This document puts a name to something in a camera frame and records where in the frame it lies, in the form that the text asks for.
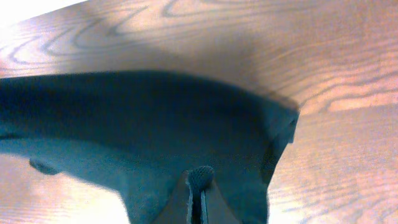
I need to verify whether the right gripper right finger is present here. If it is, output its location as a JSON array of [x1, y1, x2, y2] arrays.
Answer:
[[201, 180, 240, 224]]

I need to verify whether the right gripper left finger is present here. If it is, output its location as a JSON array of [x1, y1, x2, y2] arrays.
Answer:
[[152, 171, 192, 224]]

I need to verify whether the black t-shirt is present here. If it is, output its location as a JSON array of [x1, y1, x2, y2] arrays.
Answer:
[[1, 70, 299, 223]]

